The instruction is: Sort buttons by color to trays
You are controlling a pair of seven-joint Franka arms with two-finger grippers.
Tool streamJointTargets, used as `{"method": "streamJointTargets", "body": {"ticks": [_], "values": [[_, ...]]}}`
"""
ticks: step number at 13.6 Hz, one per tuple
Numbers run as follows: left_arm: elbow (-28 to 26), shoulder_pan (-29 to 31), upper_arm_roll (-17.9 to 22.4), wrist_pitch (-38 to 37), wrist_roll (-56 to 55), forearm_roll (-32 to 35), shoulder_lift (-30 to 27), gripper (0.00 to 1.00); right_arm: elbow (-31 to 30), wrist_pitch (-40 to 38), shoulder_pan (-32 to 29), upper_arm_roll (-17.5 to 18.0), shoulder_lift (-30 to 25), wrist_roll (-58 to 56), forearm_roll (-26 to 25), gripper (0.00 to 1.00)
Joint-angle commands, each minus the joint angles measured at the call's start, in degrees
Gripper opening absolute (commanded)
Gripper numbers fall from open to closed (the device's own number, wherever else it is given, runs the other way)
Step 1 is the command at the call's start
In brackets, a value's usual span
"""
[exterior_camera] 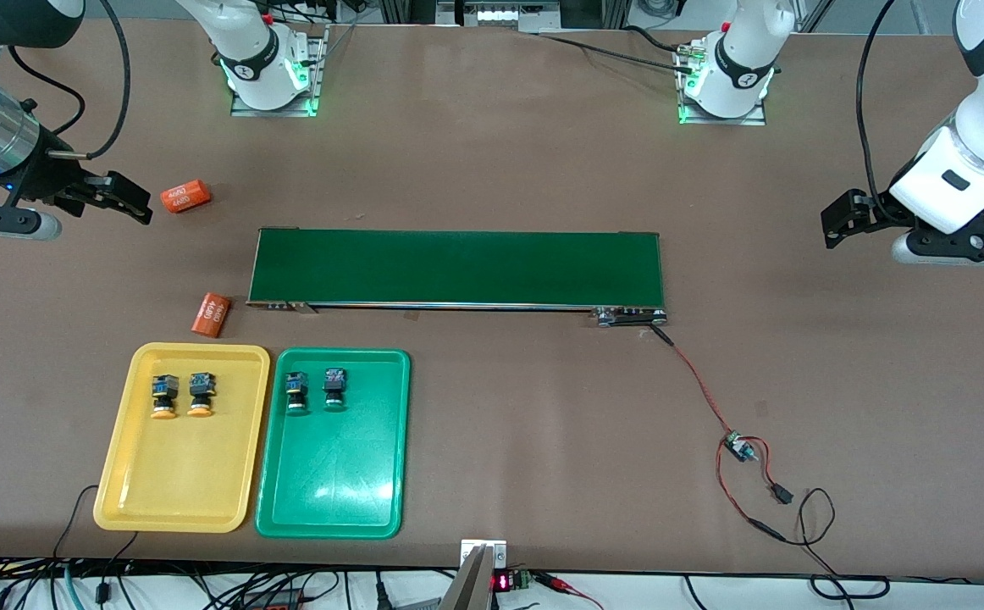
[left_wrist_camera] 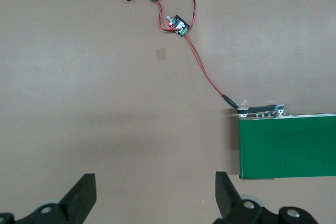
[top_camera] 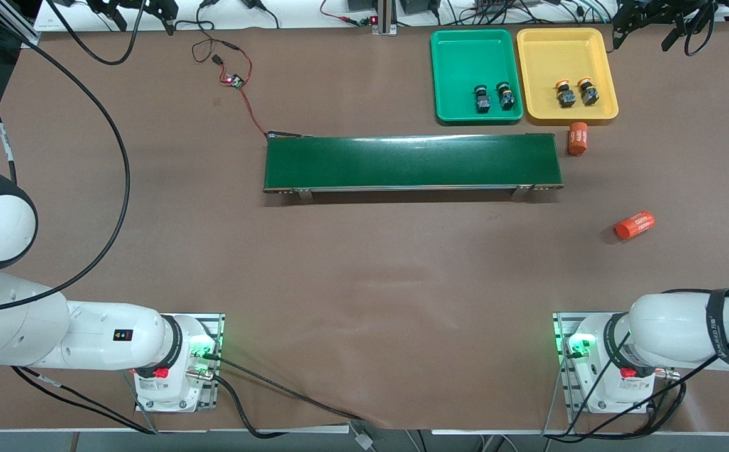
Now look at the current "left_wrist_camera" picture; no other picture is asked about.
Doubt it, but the green conveyor belt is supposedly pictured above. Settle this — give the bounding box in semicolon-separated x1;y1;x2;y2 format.
237;103;336;182

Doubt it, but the brown tape square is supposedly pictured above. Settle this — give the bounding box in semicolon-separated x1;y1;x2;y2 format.
154;48;168;61

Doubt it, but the small speed controller board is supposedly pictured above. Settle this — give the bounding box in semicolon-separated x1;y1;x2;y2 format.
166;15;191;38

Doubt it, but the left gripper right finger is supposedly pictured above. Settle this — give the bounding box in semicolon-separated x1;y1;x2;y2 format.
215;171;266;224

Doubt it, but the red and black wire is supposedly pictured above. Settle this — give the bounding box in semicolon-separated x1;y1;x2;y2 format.
143;0;240;109

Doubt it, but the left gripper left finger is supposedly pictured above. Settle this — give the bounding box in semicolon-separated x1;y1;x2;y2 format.
14;173;97;224

